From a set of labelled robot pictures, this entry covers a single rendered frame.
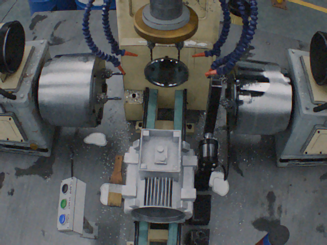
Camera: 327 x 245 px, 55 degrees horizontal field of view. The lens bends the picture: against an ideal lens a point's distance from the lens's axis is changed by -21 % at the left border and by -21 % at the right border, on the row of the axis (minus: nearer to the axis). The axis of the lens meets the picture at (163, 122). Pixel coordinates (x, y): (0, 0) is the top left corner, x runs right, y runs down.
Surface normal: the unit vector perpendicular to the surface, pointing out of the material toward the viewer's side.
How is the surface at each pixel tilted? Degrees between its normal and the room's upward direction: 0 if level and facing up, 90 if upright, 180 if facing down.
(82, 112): 73
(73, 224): 51
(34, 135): 89
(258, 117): 65
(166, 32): 0
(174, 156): 0
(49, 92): 43
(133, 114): 90
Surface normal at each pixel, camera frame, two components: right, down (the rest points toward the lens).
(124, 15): -0.05, 0.84
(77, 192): 0.77, -0.31
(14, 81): 0.00, -0.55
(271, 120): -0.05, 0.65
